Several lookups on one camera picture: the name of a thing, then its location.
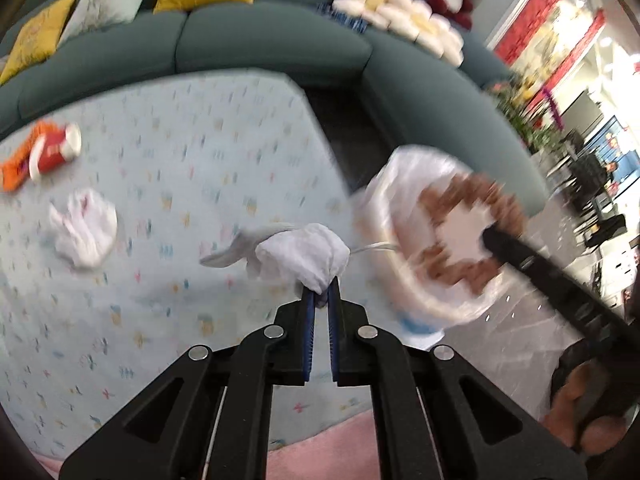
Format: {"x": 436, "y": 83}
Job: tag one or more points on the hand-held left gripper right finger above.
{"x": 334, "y": 335}

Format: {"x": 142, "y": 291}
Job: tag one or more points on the red wall decoration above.
{"x": 530, "y": 15}

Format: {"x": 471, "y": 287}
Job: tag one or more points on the red paper cup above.
{"x": 55, "y": 152}

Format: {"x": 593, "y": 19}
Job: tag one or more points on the teal corner sofa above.
{"x": 270, "y": 40}

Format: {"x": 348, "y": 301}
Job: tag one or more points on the blue patterned cloth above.
{"x": 342, "y": 16}

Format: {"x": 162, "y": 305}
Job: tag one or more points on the potted green plant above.
{"x": 530, "y": 115}

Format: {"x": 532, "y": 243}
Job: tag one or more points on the small orange snack wrapper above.
{"x": 15, "y": 167}

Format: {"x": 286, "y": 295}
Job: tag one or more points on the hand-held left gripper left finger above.
{"x": 308, "y": 335}

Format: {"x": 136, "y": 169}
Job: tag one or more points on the bin with white bag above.
{"x": 380, "y": 220}

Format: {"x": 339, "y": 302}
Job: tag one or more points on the dark chair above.
{"x": 605, "y": 230}

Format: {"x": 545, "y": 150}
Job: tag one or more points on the pale blue floral tablecloth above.
{"x": 190, "y": 170}

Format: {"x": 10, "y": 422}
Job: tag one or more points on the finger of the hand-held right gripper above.
{"x": 550, "y": 275}

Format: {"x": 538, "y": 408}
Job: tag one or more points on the white crumpled tissue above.
{"x": 85, "y": 230}

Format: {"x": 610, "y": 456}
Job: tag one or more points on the person's right hand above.
{"x": 567, "y": 395}

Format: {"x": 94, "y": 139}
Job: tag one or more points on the small yellow embroidered cushion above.
{"x": 37, "y": 35}

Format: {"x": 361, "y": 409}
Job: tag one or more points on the whitish cloth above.
{"x": 300, "y": 255}

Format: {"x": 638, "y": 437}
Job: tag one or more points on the brown scrunchie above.
{"x": 440, "y": 200}

